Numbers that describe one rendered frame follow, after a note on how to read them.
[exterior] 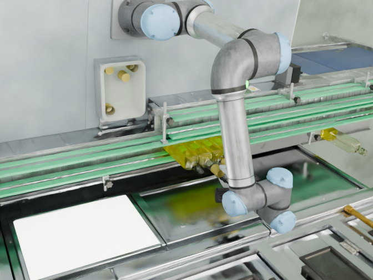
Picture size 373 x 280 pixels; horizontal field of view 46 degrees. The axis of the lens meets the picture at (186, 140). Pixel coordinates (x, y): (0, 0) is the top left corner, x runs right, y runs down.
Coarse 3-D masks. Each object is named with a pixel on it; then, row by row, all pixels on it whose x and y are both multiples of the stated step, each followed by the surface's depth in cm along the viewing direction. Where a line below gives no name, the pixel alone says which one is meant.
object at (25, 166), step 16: (320, 112) 206; (336, 112) 209; (112, 144) 167; (128, 144) 168; (144, 144) 168; (160, 144) 169; (32, 160) 154; (48, 160) 155; (64, 160) 155; (80, 160) 155; (0, 176) 144
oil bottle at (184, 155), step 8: (176, 144) 172; (184, 144) 172; (168, 152) 176; (176, 152) 169; (184, 152) 166; (192, 152) 166; (176, 160) 171; (184, 160) 164; (192, 160) 163; (184, 168) 165; (192, 168) 164
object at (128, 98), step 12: (132, 72) 172; (144, 72) 167; (108, 84) 170; (120, 84) 172; (132, 84) 174; (144, 84) 169; (108, 96) 172; (120, 96) 174; (132, 96) 177; (144, 96) 171; (120, 108) 176; (132, 108) 177; (144, 108) 173; (108, 120) 168
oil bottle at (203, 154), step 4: (188, 144) 173; (192, 144) 173; (196, 144) 173; (200, 144) 173; (192, 148) 170; (196, 148) 170; (200, 148) 170; (204, 148) 170; (196, 152) 167; (200, 152) 167; (204, 152) 167; (208, 152) 168; (200, 156) 166; (204, 156) 165; (208, 156) 166; (212, 156) 167; (200, 160) 166; (204, 160) 165; (212, 160) 168; (200, 164) 166; (204, 164) 166
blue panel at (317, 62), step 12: (348, 48) 282; (360, 48) 284; (300, 60) 252; (312, 60) 253; (324, 60) 254; (336, 60) 255; (348, 60) 256; (360, 60) 258; (372, 60) 259; (312, 72) 231; (324, 72) 232
